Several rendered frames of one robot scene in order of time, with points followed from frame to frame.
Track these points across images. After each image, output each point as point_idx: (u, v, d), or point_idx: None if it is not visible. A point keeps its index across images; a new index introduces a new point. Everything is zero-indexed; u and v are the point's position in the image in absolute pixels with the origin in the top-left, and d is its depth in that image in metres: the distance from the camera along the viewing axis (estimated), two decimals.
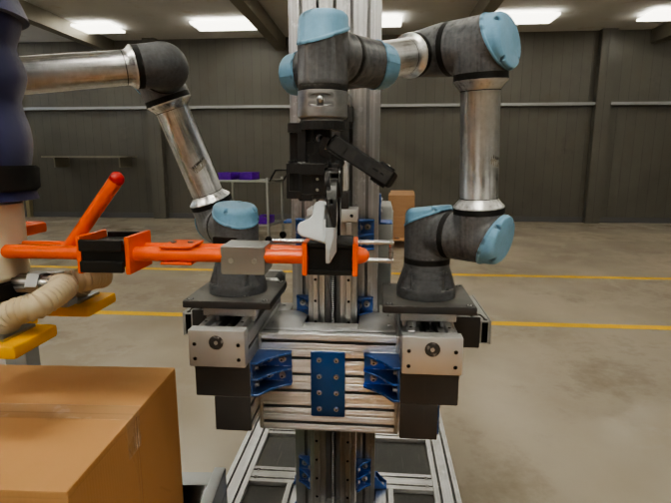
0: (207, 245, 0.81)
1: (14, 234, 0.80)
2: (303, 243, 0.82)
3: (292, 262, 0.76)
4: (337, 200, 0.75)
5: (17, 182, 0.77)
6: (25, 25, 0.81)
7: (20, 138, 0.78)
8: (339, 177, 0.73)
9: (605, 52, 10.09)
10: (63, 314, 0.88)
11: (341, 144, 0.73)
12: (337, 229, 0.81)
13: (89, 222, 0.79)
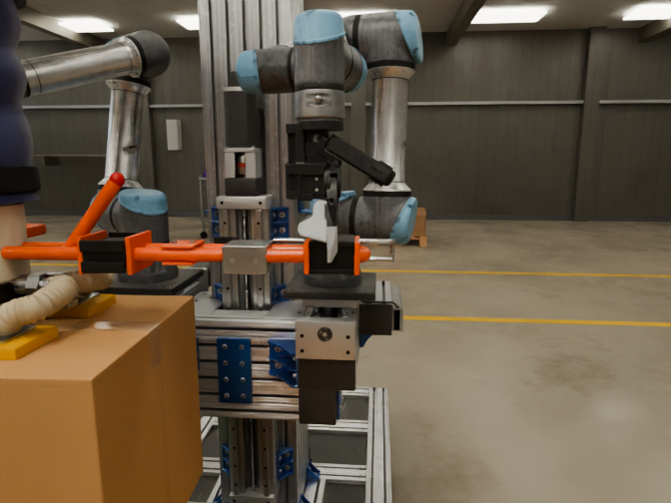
0: (208, 245, 0.81)
1: (14, 235, 0.80)
2: (304, 242, 0.81)
3: (293, 261, 0.76)
4: (336, 200, 0.75)
5: (17, 183, 0.77)
6: (22, 3, 0.81)
7: (20, 139, 0.78)
8: (338, 176, 0.73)
9: (593, 50, 10.09)
10: (64, 316, 0.87)
11: (339, 144, 0.74)
12: (336, 229, 0.82)
13: (90, 223, 0.78)
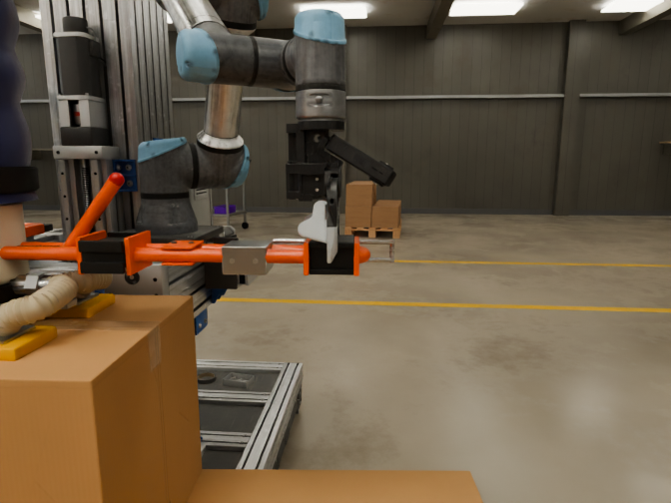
0: (208, 245, 0.81)
1: (13, 235, 0.80)
2: (304, 242, 0.81)
3: (293, 262, 0.76)
4: (337, 200, 0.75)
5: (16, 183, 0.77)
6: None
7: (18, 139, 0.77)
8: (339, 177, 0.73)
9: (573, 43, 10.06)
10: (63, 316, 0.87)
11: (340, 144, 0.73)
12: (336, 229, 0.82)
13: (89, 223, 0.78)
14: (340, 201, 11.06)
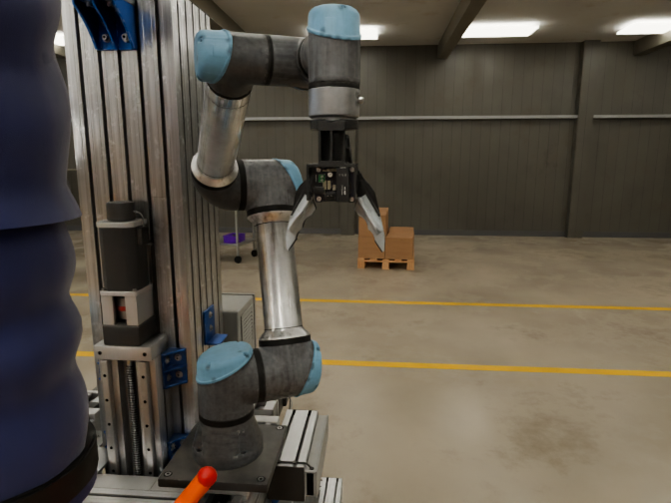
0: None
1: None
2: None
3: None
4: None
5: (75, 486, 0.57)
6: None
7: (77, 422, 0.58)
8: (357, 176, 0.77)
9: (587, 64, 9.89)
10: None
11: (349, 144, 0.76)
12: (303, 228, 0.79)
13: None
14: (349, 222, 10.88)
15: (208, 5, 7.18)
